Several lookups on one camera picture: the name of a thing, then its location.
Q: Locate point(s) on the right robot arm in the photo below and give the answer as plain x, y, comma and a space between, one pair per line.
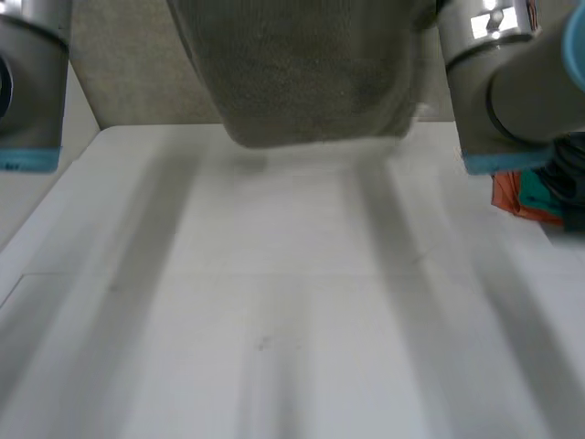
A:
498, 78

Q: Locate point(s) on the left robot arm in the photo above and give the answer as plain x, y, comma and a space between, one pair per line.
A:
32, 87

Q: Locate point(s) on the grey towel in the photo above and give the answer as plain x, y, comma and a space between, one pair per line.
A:
301, 68

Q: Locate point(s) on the teal towel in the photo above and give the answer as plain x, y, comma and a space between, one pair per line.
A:
539, 194

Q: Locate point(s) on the coral towel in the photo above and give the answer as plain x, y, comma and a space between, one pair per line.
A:
506, 192

